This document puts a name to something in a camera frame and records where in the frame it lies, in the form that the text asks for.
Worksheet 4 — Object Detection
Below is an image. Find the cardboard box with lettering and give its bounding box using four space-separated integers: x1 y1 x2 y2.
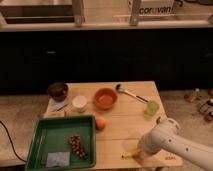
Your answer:
126 0 176 16

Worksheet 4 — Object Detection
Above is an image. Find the yellow banana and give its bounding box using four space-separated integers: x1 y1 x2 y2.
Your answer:
121 149 140 158

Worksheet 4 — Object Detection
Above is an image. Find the green plastic tray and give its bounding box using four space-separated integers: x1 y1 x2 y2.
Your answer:
25 115 96 171

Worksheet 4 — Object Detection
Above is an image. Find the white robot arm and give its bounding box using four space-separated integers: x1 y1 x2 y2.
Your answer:
137 118 213 171

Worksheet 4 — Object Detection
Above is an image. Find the red grape bunch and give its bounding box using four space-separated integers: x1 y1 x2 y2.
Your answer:
68 135 88 159

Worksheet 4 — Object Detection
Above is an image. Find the white cloth with knife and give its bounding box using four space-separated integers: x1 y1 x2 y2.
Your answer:
47 99 69 112

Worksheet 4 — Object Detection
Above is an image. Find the green cup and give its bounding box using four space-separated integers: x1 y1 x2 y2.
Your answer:
144 101 160 116

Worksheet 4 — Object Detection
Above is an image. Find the dark brown bowl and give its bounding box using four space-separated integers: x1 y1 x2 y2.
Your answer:
47 82 68 102

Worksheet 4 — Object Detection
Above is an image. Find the black cable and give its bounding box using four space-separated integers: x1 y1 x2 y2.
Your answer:
0 120 27 164

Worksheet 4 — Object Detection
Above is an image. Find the blue grey sponge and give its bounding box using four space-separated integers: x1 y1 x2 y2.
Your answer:
46 152 70 168

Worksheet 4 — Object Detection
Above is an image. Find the red bowl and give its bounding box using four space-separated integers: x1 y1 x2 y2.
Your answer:
93 88 117 110

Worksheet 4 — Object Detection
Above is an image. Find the white cup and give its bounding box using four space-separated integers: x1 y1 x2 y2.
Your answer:
72 95 87 112

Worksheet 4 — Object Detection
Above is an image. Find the orange fruit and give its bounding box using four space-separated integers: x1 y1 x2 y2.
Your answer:
95 117 106 131

